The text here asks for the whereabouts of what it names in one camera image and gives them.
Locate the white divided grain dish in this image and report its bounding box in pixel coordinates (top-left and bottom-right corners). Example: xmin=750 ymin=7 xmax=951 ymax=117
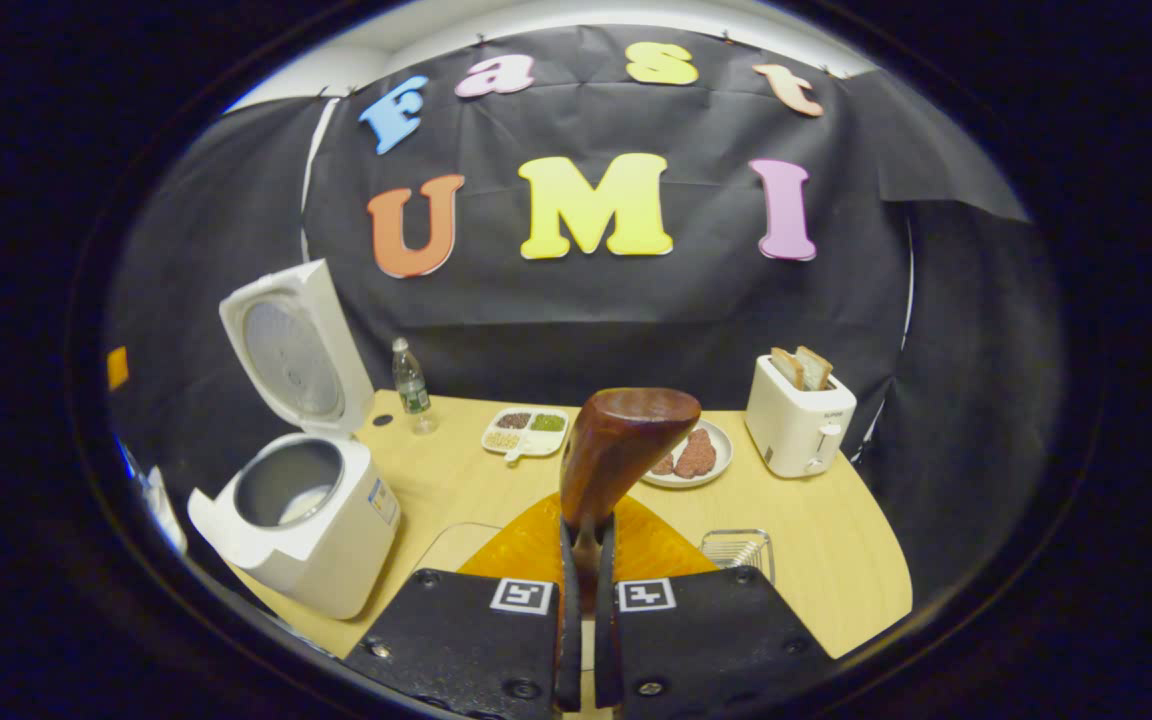
xmin=481 ymin=406 xmax=570 ymax=467

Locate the clear rice container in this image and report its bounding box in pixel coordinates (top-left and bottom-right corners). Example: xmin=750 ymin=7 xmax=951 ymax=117
xmin=414 ymin=522 xmax=507 ymax=576

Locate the white and blue packaging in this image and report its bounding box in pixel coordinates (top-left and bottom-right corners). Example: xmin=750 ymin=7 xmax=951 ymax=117
xmin=116 ymin=440 xmax=189 ymax=556

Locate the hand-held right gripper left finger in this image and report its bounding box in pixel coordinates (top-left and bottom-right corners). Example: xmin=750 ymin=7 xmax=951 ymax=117
xmin=341 ymin=490 xmax=585 ymax=720

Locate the round white plate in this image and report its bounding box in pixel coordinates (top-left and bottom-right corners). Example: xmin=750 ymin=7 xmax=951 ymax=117
xmin=641 ymin=418 xmax=734 ymax=489

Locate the uncooked white rice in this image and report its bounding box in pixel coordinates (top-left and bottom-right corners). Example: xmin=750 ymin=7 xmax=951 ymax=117
xmin=276 ymin=483 xmax=335 ymax=528

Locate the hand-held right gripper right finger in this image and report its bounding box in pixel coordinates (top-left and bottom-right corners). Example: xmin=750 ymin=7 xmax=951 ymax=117
xmin=593 ymin=493 xmax=835 ymax=720

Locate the white rice cooker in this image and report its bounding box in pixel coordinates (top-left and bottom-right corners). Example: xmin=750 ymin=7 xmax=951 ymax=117
xmin=186 ymin=258 xmax=402 ymax=621

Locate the white toaster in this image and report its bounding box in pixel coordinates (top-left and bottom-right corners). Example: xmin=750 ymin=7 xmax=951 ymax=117
xmin=744 ymin=353 xmax=857 ymax=479

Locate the clear plastic water bottle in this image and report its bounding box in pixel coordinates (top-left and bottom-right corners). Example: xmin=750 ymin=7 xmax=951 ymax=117
xmin=392 ymin=337 xmax=437 ymax=436

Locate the brown wooden spoon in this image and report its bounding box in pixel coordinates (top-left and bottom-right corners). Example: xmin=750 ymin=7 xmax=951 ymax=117
xmin=558 ymin=387 xmax=702 ymax=611

